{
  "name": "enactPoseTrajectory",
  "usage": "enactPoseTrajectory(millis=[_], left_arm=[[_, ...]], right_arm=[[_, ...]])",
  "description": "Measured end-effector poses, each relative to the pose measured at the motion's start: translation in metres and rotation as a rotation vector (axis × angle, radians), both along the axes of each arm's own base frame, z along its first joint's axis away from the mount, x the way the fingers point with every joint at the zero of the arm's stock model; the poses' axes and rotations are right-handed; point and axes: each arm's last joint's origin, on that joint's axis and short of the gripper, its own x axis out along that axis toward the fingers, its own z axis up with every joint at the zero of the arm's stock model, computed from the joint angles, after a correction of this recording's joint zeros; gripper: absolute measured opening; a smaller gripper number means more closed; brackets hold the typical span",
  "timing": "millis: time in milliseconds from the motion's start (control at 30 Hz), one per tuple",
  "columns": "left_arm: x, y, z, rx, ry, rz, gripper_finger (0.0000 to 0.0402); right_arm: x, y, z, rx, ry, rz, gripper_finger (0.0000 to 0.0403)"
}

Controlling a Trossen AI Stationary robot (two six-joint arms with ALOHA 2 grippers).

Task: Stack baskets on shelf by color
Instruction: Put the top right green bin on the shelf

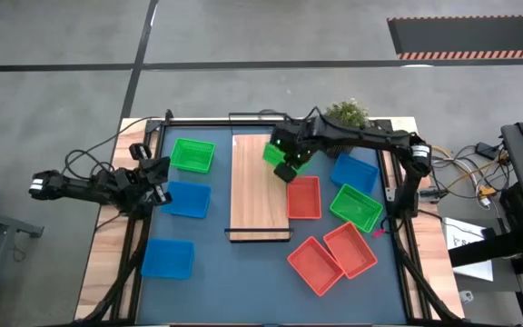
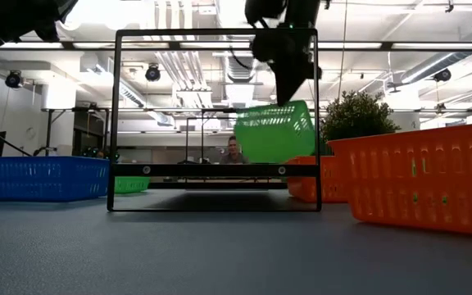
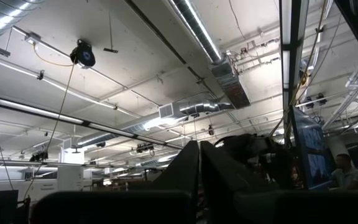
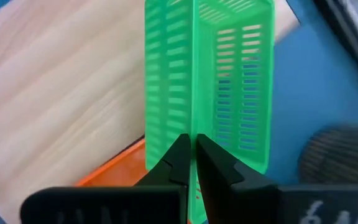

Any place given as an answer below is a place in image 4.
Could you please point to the green plastic slotted basket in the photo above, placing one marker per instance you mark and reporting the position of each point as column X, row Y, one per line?
column 172, row 93

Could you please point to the black metal wooden shelf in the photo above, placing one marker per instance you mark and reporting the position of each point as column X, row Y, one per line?
column 57, row 93

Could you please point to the orange plastic slotted basket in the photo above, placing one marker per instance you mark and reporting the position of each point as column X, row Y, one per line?
column 120, row 174

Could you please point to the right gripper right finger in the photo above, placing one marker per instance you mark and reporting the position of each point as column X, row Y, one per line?
column 228, row 193

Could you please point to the black aluminium table frame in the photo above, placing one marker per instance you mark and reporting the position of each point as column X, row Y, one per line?
column 346, row 34

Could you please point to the potted plant dark ribbed pot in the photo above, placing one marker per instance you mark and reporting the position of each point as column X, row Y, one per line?
column 337, row 155

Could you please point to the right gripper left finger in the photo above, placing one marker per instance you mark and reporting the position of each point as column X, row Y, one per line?
column 172, row 168

